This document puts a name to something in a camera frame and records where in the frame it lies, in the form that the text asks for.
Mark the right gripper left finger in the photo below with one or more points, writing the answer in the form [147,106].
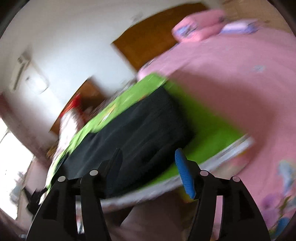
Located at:
[72,210]

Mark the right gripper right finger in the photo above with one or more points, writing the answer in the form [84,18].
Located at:
[240,218]

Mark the black pants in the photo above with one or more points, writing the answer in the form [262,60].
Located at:
[148,134]

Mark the white pink floral quilt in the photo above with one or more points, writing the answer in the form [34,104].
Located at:
[71,122]

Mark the green cartoon blanket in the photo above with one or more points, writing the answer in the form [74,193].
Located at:
[216,142]

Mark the red pillow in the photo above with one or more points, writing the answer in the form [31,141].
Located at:
[75,103]

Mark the left wooden headboard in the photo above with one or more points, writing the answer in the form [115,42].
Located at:
[89,94]

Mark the wooden headboard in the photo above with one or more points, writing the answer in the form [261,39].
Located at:
[89,94]
[152,36]

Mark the white air conditioner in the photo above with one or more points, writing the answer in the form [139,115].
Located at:
[21,65]

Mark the pink bed sheet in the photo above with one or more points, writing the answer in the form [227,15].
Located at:
[250,81]

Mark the right wooden headboard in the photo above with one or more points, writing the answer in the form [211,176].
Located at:
[152,36]

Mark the purple white pillow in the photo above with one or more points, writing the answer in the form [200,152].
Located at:
[246,26]

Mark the rolled pink quilt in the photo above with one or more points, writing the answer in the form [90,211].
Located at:
[199,26]

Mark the light wooden wardrobe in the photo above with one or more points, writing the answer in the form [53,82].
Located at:
[261,10]

